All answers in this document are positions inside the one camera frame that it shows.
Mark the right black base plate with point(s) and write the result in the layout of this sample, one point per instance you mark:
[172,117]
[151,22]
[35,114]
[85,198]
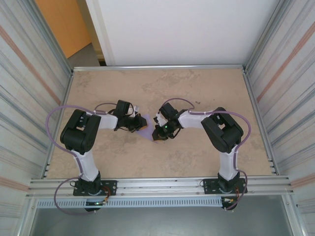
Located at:
[209,185]

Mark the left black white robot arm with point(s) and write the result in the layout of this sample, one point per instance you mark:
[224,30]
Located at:
[78,137]

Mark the purple paper sheet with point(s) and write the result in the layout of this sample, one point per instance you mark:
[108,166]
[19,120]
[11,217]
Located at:
[147,134]

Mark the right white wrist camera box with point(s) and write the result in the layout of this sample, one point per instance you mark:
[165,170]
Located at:
[160,119]

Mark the orange wooden door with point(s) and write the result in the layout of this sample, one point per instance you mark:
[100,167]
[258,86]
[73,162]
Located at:
[64,24]

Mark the corrugated translucent side panel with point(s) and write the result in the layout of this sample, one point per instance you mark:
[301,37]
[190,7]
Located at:
[295,73]
[19,73]

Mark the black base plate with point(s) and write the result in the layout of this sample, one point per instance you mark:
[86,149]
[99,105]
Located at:
[110,186]
[209,185]

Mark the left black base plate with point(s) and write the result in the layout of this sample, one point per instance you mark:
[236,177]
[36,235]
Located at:
[110,186]

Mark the aluminium table edge rail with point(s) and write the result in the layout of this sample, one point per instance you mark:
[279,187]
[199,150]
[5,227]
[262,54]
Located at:
[160,67]

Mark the white door frame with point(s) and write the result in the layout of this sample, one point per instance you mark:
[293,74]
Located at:
[101,32]

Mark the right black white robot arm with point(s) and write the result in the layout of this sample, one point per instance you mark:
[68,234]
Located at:
[221,132]

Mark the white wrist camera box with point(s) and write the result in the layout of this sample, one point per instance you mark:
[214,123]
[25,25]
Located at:
[160,119]
[135,109]

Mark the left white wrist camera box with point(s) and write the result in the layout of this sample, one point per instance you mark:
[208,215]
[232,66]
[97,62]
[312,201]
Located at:
[135,109]

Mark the aluminium table side rail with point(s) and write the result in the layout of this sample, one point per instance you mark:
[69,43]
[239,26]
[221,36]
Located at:
[249,91]

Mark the wide aluminium mounting rail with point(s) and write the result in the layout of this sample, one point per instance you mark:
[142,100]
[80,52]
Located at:
[160,186]

